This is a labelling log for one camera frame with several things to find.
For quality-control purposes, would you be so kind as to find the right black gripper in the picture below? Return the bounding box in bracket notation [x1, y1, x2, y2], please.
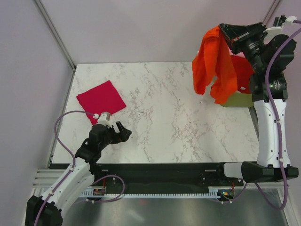
[221, 22, 269, 73]

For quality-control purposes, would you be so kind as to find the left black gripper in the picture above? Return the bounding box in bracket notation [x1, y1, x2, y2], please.
[99, 121, 131, 150]

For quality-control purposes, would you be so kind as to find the orange t shirt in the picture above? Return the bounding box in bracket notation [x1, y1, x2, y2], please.
[192, 26, 238, 105]

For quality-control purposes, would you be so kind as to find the magenta t shirt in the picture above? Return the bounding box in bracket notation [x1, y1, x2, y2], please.
[76, 80, 127, 115]

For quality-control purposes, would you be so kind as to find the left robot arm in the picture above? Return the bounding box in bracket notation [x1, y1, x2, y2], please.
[25, 121, 132, 226]

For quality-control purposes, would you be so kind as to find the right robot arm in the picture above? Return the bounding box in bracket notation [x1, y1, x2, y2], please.
[215, 23, 299, 186]

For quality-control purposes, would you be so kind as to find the red t shirt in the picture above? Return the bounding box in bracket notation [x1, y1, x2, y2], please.
[231, 55, 254, 94]

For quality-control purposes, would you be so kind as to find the olive green laundry basket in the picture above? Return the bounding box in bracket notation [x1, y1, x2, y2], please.
[221, 92, 254, 108]

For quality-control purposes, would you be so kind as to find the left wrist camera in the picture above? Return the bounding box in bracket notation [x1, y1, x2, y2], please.
[92, 112, 116, 132]

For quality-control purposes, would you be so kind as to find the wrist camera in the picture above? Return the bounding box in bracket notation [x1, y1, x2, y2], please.
[265, 15, 301, 32]
[92, 112, 116, 132]

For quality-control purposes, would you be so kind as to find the right aluminium frame post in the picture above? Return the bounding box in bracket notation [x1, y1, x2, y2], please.
[262, 0, 281, 24]

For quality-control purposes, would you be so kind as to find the aluminium frame post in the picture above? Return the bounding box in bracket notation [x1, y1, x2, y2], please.
[33, 0, 76, 72]
[262, 0, 281, 24]

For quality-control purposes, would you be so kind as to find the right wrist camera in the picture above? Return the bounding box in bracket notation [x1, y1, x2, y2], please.
[265, 15, 301, 32]

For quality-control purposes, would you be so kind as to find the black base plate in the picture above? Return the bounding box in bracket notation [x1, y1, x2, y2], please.
[50, 162, 245, 195]

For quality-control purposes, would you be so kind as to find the right aluminium rail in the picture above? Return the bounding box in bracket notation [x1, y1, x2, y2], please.
[248, 106, 259, 140]

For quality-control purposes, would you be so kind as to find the white slotted cable duct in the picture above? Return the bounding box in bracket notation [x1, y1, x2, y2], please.
[79, 187, 234, 199]

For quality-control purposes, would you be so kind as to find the left aluminium frame post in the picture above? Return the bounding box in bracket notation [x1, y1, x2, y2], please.
[33, 0, 76, 72]

